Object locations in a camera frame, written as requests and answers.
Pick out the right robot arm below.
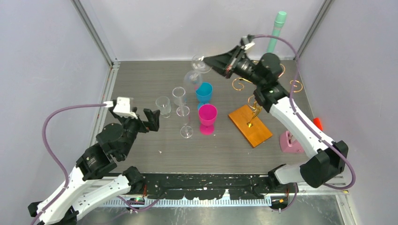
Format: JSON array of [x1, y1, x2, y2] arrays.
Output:
[[203, 46, 349, 192]]

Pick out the red small object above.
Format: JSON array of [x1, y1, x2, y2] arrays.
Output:
[[313, 117, 323, 131]]

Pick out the blue plastic wine glass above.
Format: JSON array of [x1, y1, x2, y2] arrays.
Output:
[[195, 82, 213, 110]]

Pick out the pink plastic wine glass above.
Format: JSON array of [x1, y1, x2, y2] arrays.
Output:
[[198, 104, 218, 135]]

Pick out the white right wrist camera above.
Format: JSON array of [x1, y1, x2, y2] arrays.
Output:
[[240, 34, 255, 51]]

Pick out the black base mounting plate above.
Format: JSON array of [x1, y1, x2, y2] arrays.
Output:
[[106, 172, 299, 201]]

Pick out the clear patterned wine glass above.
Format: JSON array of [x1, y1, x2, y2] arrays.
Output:
[[155, 96, 171, 118]]

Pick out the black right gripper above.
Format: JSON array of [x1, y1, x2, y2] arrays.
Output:
[[203, 45, 265, 88]]

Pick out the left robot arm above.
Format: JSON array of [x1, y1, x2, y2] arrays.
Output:
[[28, 108, 160, 225]]

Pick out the mint green tube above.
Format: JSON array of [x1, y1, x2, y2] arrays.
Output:
[[267, 11, 287, 53]]

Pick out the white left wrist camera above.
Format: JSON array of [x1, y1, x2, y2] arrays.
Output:
[[103, 97, 138, 119]]

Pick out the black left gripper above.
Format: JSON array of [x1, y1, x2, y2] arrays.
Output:
[[112, 106, 161, 158]]

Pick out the gold wire glass rack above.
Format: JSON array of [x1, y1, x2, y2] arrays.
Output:
[[232, 60, 304, 128]]

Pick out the orange wooden rack base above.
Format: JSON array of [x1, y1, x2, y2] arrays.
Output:
[[228, 105, 273, 148]]

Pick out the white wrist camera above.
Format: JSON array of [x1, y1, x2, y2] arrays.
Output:
[[240, 34, 255, 51], [103, 97, 138, 119]]

